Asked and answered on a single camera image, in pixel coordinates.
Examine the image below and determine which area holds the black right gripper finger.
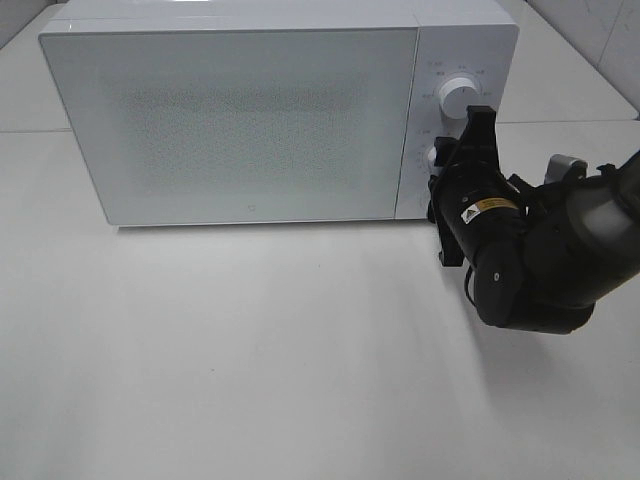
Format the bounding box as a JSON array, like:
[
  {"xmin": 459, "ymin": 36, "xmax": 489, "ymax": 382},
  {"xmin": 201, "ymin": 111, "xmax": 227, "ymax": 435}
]
[
  {"xmin": 434, "ymin": 105, "xmax": 500, "ymax": 171},
  {"xmin": 427, "ymin": 209, "xmax": 465, "ymax": 267}
]

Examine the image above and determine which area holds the wrist camera mount plate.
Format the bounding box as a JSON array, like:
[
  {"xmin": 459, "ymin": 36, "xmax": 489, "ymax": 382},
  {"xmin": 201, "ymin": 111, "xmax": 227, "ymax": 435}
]
[{"xmin": 544, "ymin": 154, "xmax": 588, "ymax": 185}]

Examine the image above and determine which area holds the upper white power knob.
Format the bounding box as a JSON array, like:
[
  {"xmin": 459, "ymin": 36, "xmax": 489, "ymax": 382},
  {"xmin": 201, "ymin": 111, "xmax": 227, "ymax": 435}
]
[{"xmin": 437, "ymin": 74, "xmax": 481, "ymax": 120}]

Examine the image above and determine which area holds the white microwave oven body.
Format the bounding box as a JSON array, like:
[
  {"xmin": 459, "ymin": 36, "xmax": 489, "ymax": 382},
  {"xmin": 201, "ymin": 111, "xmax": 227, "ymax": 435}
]
[{"xmin": 38, "ymin": 1, "xmax": 519, "ymax": 221}]

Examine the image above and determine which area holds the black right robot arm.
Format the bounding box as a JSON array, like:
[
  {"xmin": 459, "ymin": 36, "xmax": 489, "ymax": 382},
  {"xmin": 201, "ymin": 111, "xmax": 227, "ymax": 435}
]
[{"xmin": 428, "ymin": 154, "xmax": 639, "ymax": 334}]

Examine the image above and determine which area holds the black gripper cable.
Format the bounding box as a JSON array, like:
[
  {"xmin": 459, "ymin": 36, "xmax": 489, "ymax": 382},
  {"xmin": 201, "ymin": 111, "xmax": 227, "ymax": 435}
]
[{"xmin": 462, "ymin": 169, "xmax": 640, "ymax": 306}]

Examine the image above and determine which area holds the white microwave door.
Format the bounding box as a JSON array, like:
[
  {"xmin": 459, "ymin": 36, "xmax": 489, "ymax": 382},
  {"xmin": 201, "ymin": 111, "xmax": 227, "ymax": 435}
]
[{"xmin": 40, "ymin": 29, "xmax": 417, "ymax": 226}]

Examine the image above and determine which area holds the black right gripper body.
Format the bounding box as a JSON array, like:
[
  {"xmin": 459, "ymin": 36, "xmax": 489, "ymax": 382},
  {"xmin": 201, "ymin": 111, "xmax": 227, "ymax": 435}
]
[{"xmin": 430, "ymin": 166, "xmax": 525, "ymax": 260}]

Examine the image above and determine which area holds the white timer knob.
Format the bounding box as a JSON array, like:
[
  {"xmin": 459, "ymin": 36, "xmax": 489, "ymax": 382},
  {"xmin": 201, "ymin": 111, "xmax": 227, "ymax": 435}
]
[{"xmin": 424, "ymin": 146, "xmax": 439, "ymax": 176}]

